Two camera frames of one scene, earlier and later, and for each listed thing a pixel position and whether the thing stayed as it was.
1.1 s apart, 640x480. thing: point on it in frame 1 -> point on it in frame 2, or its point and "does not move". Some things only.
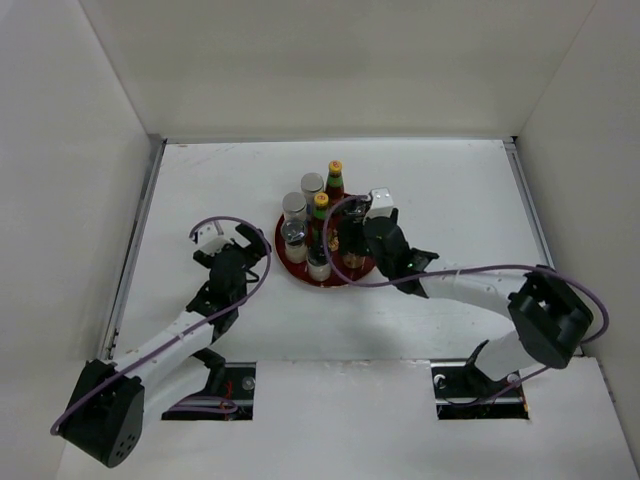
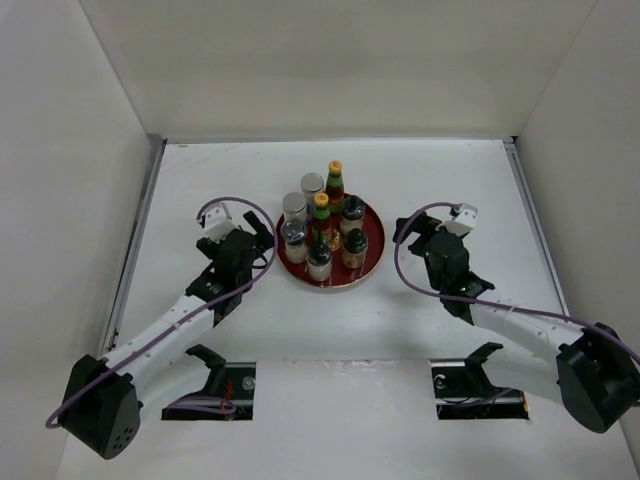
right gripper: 394,216 -> 423,224
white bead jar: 311,183 does not move
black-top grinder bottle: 294,234 does not move
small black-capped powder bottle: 318,262 does not move
